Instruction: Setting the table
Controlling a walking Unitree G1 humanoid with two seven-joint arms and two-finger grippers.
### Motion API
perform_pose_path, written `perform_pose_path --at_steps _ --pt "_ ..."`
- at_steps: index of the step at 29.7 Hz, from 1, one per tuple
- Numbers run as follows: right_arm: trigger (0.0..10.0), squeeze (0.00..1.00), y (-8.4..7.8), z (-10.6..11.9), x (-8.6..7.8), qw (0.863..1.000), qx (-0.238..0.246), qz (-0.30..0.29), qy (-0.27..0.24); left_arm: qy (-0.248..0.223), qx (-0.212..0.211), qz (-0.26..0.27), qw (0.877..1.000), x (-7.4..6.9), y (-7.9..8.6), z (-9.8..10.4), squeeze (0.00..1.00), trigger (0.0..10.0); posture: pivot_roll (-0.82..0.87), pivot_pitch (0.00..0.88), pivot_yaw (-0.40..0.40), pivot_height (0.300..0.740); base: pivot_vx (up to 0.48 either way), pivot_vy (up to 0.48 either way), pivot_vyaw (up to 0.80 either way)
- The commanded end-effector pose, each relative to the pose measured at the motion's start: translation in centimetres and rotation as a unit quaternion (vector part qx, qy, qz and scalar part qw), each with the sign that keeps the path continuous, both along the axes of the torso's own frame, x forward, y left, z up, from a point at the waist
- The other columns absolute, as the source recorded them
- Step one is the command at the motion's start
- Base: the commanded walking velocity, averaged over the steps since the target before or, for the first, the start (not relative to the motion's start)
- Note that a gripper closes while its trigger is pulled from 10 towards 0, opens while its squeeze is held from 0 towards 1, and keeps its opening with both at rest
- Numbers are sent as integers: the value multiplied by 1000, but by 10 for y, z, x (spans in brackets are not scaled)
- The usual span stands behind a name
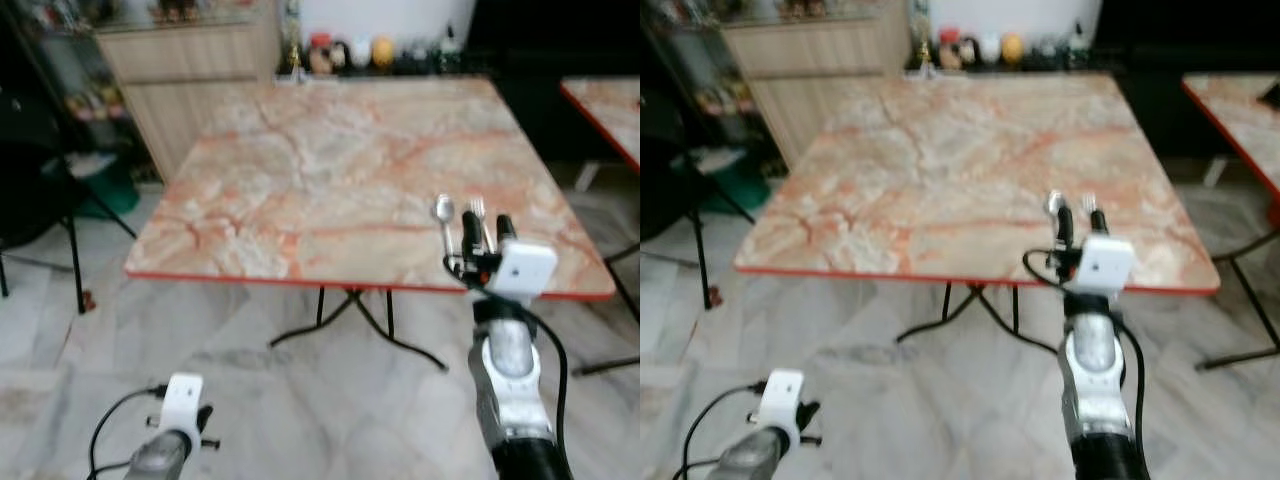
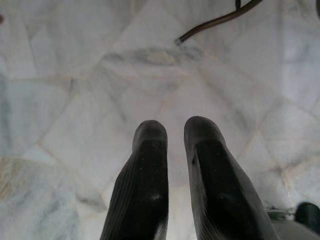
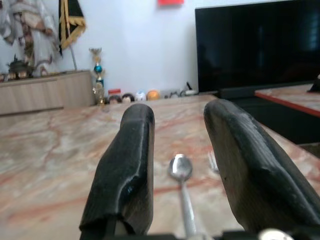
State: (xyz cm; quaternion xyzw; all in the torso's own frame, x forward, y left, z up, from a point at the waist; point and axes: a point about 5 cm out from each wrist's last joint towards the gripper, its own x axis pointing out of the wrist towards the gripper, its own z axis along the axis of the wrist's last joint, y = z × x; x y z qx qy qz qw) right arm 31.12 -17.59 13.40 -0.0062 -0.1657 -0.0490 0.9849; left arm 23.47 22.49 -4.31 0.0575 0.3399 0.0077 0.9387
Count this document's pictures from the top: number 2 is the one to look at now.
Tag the dark curved chair leg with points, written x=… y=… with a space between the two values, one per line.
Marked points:
x=217 y=21

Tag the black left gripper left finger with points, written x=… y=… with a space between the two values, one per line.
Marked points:
x=142 y=180

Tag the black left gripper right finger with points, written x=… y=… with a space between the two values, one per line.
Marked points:
x=220 y=180

